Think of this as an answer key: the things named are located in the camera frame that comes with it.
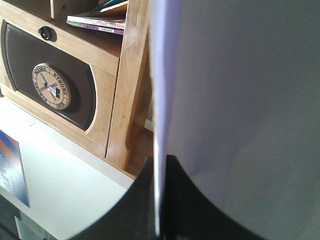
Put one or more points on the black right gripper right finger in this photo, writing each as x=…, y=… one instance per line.
x=188, y=215

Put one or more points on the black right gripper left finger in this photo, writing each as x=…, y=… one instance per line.
x=132, y=217

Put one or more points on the white paper sheet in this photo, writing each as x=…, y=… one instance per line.
x=237, y=101

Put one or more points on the round windmill emblem plaque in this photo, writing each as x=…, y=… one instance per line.
x=51, y=86

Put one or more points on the stack of books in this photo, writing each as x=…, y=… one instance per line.
x=109, y=17

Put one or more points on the black ring drawer pull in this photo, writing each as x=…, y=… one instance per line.
x=46, y=33

